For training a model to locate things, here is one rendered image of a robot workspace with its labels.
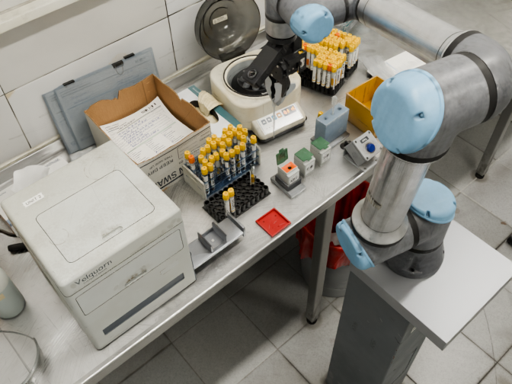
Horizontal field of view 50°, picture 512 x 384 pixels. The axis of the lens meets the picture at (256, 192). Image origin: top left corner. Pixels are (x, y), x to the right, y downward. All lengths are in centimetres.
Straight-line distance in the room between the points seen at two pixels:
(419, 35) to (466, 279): 63
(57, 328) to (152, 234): 39
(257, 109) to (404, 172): 76
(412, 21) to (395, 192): 30
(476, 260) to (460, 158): 156
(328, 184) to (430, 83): 78
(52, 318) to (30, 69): 65
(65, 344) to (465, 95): 101
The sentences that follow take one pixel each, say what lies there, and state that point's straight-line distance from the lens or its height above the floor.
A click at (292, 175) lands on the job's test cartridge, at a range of 148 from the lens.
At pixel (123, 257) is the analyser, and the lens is 113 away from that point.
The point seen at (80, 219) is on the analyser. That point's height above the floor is 117.
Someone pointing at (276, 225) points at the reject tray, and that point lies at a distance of 146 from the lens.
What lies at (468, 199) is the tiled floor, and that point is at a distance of 279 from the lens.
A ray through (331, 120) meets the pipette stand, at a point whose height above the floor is 97.
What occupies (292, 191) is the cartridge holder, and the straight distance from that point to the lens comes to 151.
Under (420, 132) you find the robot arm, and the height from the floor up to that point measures 151.
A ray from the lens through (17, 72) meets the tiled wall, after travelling 157.
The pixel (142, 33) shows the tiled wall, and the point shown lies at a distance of 170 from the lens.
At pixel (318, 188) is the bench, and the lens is 154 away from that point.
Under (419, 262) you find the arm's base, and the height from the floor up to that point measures 97.
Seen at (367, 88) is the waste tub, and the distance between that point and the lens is 175.
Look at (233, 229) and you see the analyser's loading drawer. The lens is 140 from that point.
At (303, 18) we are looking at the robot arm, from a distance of 111.
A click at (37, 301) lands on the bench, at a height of 88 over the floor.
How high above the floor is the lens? 206
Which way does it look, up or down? 51 degrees down
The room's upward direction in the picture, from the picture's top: 2 degrees counter-clockwise
